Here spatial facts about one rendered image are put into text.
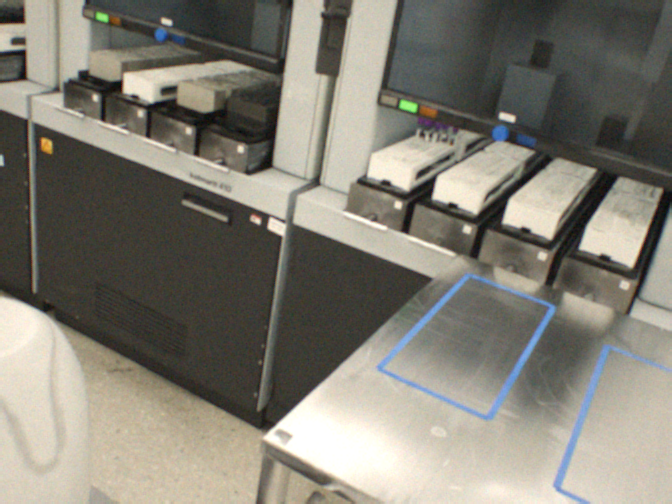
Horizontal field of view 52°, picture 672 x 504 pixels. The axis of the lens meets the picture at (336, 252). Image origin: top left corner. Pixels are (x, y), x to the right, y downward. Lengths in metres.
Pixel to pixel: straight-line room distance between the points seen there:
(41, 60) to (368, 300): 1.18
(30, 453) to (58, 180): 1.54
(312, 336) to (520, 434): 0.91
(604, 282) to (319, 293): 0.62
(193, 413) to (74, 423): 1.42
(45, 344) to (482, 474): 0.43
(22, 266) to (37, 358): 1.76
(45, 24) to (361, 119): 0.99
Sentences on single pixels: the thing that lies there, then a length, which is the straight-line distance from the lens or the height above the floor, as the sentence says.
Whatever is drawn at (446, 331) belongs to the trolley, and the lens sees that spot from 0.94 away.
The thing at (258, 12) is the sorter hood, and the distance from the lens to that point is 1.62.
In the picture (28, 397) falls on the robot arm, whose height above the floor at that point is 0.94.
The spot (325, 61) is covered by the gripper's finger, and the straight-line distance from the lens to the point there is 0.88.
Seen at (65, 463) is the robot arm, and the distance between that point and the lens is 0.60.
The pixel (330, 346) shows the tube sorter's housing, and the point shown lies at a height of 0.40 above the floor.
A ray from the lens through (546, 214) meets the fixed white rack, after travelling 1.36.
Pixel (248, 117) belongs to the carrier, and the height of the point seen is 0.85.
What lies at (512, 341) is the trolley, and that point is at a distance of 0.97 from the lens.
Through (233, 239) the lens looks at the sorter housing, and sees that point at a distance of 1.67.
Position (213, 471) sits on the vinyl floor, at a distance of 1.85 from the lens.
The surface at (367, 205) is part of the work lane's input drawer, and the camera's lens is 1.45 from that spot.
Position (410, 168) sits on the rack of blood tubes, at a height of 0.86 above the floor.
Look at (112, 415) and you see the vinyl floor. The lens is 2.00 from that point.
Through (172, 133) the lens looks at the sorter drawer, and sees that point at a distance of 1.71.
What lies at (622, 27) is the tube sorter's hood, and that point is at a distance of 1.33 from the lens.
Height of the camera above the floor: 1.29
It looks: 25 degrees down
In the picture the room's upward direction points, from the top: 11 degrees clockwise
